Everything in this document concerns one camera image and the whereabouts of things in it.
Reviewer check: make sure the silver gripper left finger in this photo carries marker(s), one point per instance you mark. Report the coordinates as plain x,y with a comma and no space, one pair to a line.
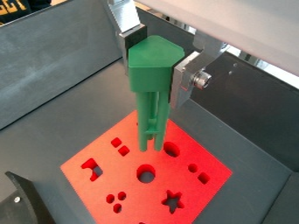
130,30

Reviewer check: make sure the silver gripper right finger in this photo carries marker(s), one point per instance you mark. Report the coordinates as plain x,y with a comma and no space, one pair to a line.
189,74

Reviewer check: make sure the green three prong peg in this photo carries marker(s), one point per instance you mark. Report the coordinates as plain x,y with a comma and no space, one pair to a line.
151,61

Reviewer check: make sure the red shape sorter block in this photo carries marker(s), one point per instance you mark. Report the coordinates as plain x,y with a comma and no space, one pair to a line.
145,187

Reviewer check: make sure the black curved holder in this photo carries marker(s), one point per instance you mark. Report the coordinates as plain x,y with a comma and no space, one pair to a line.
23,207

